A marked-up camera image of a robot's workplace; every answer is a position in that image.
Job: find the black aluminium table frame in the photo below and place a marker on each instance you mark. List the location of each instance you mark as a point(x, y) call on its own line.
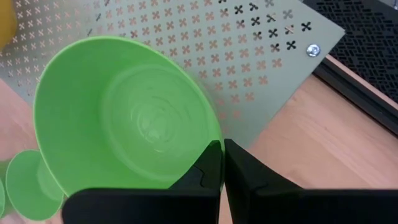
point(357, 95)

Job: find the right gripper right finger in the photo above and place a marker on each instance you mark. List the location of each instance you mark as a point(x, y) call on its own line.
point(311, 207)

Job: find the yellow bowl with patterned inside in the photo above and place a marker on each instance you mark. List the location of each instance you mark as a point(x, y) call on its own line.
point(6, 21)

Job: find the green plastic bowl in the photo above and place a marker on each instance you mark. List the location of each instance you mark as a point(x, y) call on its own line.
point(1, 199)
point(28, 189)
point(124, 124)

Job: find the pale green perforated metal shelf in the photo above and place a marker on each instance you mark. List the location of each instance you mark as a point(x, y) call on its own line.
point(248, 46)

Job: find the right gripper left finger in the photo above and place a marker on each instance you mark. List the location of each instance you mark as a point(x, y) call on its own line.
point(140, 207)

